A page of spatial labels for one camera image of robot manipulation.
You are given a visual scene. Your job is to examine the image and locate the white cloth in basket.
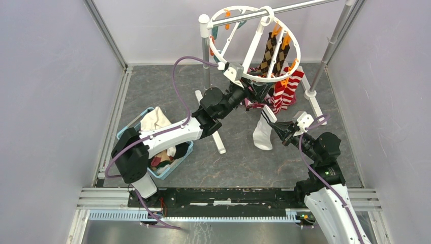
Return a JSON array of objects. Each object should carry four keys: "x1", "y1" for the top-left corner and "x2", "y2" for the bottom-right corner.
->
[{"x1": 140, "y1": 106, "x2": 172, "y2": 131}]

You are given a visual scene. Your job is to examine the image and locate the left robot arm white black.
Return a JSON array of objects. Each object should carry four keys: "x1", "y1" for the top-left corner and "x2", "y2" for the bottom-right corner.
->
[{"x1": 107, "y1": 78, "x2": 272, "y2": 207}]

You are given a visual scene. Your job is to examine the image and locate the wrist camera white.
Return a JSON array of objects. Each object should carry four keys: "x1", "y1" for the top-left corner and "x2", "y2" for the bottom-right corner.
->
[
  {"x1": 293, "y1": 111, "x2": 314, "y2": 136},
  {"x1": 218, "y1": 62, "x2": 244, "y2": 88}
]

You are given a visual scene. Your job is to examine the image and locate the teal clip right rim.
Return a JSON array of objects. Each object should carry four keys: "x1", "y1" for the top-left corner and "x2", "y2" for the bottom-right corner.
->
[{"x1": 211, "y1": 26, "x2": 219, "y2": 40}]

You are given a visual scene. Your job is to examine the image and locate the metal clothes rack frame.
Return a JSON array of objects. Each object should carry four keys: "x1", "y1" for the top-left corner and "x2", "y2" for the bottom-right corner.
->
[{"x1": 194, "y1": 0, "x2": 358, "y2": 155}]

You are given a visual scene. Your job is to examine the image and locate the pink camouflage garment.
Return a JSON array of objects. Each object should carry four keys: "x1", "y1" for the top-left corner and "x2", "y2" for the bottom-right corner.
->
[{"x1": 241, "y1": 66, "x2": 297, "y2": 110}]

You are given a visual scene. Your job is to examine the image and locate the light blue laundry basket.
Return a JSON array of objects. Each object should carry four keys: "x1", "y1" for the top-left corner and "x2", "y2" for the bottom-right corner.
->
[{"x1": 116, "y1": 107, "x2": 193, "y2": 179}]

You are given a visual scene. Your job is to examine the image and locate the red white striped sock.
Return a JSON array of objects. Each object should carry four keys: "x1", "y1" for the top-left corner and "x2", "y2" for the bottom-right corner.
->
[{"x1": 281, "y1": 66, "x2": 304, "y2": 110}]

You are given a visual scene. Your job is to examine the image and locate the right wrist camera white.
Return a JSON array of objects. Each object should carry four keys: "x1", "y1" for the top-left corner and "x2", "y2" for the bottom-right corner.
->
[{"x1": 293, "y1": 111, "x2": 314, "y2": 136}]

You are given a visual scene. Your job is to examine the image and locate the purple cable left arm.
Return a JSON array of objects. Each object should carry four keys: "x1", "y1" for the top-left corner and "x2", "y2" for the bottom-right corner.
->
[{"x1": 104, "y1": 55, "x2": 220, "y2": 230}]

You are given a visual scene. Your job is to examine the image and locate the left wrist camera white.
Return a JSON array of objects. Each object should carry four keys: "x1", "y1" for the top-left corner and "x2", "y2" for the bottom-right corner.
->
[{"x1": 218, "y1": 62, "x2": 244, "y2": 88}]

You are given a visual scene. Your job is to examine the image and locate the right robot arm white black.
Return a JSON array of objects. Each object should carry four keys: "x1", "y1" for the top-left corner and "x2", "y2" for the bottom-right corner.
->
[{"x1": 269, "y1": 121, "x2": 371, "y2": 243}]

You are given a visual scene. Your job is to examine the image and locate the brown argyle sock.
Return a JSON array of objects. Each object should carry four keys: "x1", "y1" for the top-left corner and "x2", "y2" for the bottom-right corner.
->
[
  {"x1": 272, "y1": 44, "x2": 290, "y2": 77},
  {"x1": 258, "y1": 32, "x2": 277, "y2": 77}
]

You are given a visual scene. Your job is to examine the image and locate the orange clip front holding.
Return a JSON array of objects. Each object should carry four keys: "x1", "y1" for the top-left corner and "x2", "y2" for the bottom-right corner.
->
[{"x1": 271, "y1": 22, "x2": 283, "y2": 38}]

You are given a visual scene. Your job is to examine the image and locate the white sock black stripes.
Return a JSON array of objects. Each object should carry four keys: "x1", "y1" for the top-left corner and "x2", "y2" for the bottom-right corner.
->
[{"x1": 253, "y1": 105, "x2": 277, "y2": 150}]

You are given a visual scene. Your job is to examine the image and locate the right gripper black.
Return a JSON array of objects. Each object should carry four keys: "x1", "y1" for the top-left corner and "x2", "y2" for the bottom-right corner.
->
[{"x1": 269, "y1": 119, "x2": 320, "y2": 162}]

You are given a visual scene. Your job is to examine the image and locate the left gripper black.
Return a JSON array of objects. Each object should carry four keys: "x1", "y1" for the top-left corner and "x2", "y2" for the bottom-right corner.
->
[{"x1": 218, "y1": 73, "x2": 275, "y2": 120}]

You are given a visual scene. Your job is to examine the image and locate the white round clip hanger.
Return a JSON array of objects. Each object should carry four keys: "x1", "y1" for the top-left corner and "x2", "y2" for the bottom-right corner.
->
[{"x1": 199, "y1": 4, "x2": 301, "y2": 83}]

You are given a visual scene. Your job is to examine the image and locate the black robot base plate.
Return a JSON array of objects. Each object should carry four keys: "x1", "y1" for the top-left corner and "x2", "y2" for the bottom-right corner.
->
[{"x1": 144, "y1": 188, "x2": 307, "y2": 218}]

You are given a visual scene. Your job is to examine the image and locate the orange clip right rim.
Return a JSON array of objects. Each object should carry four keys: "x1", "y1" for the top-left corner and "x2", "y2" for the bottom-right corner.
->
[{"x1": 280, "y1": 77, "x2": 290, "y2": 88}]

